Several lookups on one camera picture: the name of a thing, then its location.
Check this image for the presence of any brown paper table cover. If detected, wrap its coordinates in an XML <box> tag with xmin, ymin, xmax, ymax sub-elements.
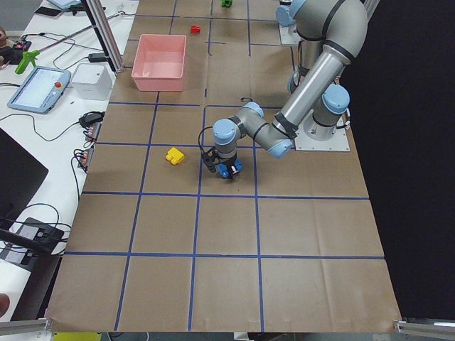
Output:
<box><xmin>47</xmin><ymin>1</ymin><xmax>400</xmax><ymax>332</ymax></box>

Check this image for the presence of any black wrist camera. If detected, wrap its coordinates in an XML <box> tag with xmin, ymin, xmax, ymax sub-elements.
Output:
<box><xmin>201</xmin><ymin>147</ymin><xmax>218</xmax><ymax>173</ymax></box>

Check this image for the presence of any green toy block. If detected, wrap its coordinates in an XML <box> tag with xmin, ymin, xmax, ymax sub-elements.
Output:
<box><xmin>221</xmin><ymin>0</ymin><xmax>233</xmax><ymax>8</ymax></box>

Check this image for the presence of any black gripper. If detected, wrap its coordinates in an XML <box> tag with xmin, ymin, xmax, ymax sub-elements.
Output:
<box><xmin>218</xmin><ymin>152</ymin><xmax>243</xmax><ymax>175</ymax></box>

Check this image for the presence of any pink plastic box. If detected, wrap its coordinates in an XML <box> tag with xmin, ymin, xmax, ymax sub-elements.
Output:
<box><xmin>132</xmin><ymin>34</ymin><xmax>186</xmax><ymax>92</ymax></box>

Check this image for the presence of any black power adapter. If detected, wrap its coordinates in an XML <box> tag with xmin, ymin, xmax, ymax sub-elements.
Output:
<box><xmin>87</xmin><ymin>53</ymin><xmax>107</xmax><ymax>63</ymax></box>

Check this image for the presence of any aluminium frame post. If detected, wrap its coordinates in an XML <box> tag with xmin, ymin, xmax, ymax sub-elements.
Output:
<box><xmin>81</xmin><ymin>0</ymin><xmax>124</xmax><ymax>74</ymax></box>

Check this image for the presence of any grey power strip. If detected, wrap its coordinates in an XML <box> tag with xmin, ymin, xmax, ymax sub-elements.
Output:
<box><xmin>83</xmin><ymin>122</ymin><xmax>102</xmax><ymax>142</ymax></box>

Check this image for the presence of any red toy block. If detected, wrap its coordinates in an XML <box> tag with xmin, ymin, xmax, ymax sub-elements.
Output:
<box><xmin>190</xmin><ymin>25</ymin><xmax>201</xmax><ymax>34</ymax></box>

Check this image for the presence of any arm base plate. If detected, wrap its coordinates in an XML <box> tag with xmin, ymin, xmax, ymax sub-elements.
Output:
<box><xmin>294</xmin><ymin>124</ymin><xmax>350</xmax><ymax>152</ymax></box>
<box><xmin>279</xmin><ymin>25</ymin><xmax>304</xmax><ymax>46</ymax></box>

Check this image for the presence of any green handled grabber tool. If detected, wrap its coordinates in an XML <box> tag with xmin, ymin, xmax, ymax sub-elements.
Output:
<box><xmin>15</xmin><ymin>50</ymin><xmax>40</xmax><ymax>75</ymax></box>

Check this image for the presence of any white square device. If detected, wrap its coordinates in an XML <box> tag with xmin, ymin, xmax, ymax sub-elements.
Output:
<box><xmin>71</xmin><ymin>63</ymin><xmax>112</xmax><ymax>100</ymax></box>

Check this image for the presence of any blue toy block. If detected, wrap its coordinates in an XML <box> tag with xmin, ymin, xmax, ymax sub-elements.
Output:
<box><xmin>216</xmin><ymin>163</ymin><xmax>234</xmax><ymax>179</ymax></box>

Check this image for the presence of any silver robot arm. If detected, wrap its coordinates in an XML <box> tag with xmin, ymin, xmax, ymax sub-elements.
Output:
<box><xmin>275</xmin><ymin>1</ymin><xmax>299</xmax><ymax>28</ymax></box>
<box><xmin>201</xmin><ymin>1</ymin><xmax>368</xmax><ymax>178</ymax></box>

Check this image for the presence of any yellow toy block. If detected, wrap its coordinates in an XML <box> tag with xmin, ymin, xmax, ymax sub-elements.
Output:
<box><xmin>166</xmin><ymin>147</ymin><xmax>186</xmax><ymax>166</ymax></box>

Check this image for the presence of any blue teach pendant tablet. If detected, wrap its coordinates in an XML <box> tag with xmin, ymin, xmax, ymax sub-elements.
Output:
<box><xmin>7</xmin><ymin>66</ymin><xmax>72</xmax><ymax>114</ymax></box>

